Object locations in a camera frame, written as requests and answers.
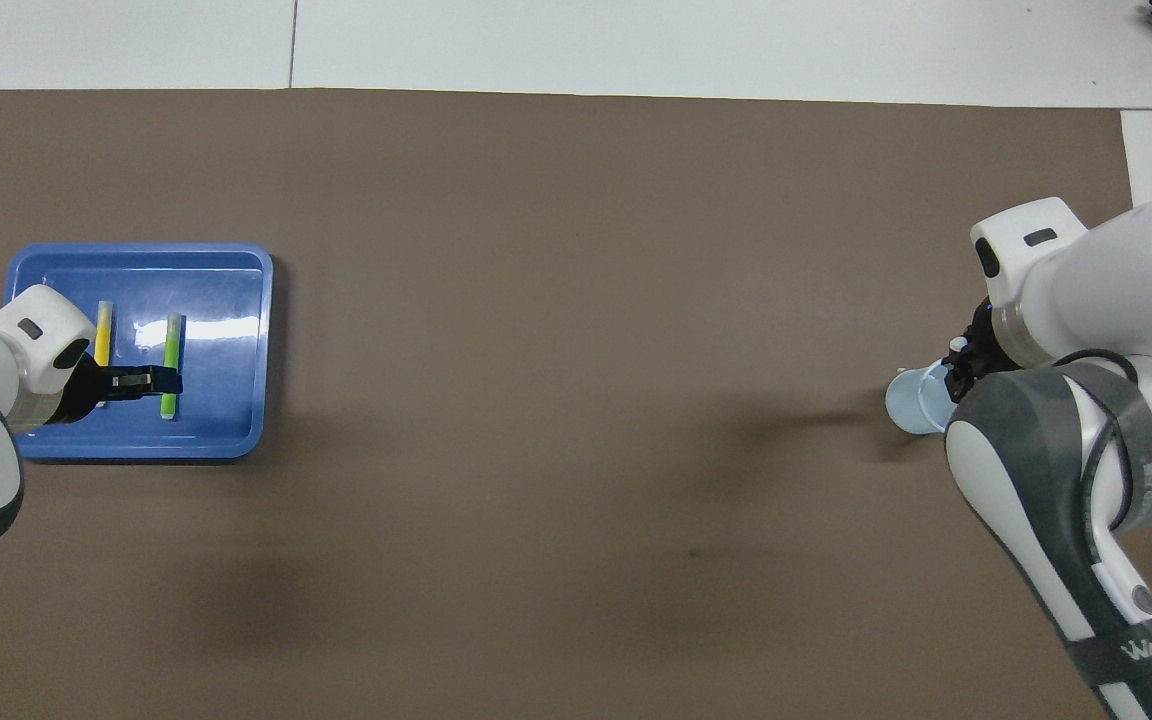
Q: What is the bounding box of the translucent plastic cup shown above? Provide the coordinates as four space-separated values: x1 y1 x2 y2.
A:
884 358 967 436

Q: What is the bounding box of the brown table mat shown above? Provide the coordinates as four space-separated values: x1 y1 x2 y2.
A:
0 88 1152 720

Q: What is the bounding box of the green pen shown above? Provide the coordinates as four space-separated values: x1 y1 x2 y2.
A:
160 313 184 421

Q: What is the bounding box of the yellow pen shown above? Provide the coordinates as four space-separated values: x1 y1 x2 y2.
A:
94 300 117 406

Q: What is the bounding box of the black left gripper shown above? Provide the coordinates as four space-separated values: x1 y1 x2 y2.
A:
41 362 184 426

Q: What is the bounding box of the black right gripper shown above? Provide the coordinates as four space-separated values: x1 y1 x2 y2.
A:
946 302 1017 403

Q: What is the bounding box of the blue plastic tray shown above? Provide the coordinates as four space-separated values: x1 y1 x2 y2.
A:
3 243 275 461

